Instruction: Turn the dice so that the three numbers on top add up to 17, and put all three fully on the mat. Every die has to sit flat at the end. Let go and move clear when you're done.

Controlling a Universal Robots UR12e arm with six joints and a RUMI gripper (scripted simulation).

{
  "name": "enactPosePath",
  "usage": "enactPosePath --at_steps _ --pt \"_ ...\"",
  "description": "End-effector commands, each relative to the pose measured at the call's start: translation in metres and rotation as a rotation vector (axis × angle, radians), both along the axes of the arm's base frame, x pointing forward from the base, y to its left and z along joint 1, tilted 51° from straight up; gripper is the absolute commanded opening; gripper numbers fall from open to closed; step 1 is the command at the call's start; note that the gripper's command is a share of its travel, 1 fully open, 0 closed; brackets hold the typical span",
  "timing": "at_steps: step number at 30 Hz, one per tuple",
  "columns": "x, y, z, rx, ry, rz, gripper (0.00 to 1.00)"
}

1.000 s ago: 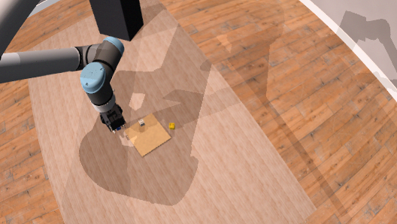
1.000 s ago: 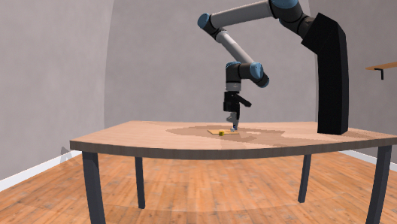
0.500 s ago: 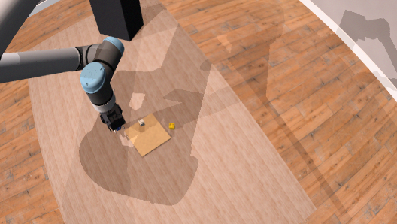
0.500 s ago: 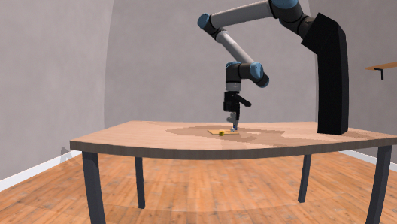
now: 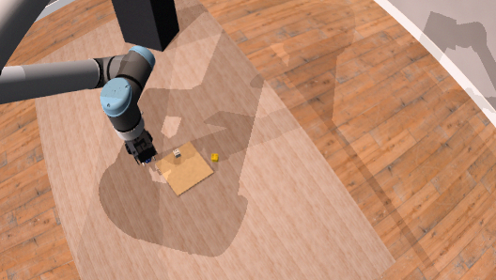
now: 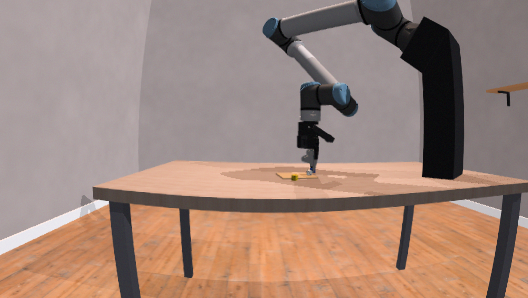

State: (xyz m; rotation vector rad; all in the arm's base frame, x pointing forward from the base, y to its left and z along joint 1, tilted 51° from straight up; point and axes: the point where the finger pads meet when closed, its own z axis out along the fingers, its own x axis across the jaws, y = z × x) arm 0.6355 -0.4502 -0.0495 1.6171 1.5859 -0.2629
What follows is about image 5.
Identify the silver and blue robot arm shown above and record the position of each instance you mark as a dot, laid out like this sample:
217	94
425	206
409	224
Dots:
126	75

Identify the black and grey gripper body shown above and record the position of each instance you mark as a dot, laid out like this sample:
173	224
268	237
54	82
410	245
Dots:
148	150

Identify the tan mat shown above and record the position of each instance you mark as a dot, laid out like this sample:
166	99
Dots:
184	172

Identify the yellow die with black pips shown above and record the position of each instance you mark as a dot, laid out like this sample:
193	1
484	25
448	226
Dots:
214	158

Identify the white die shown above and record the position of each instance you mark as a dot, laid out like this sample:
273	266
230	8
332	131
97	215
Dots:
177	153

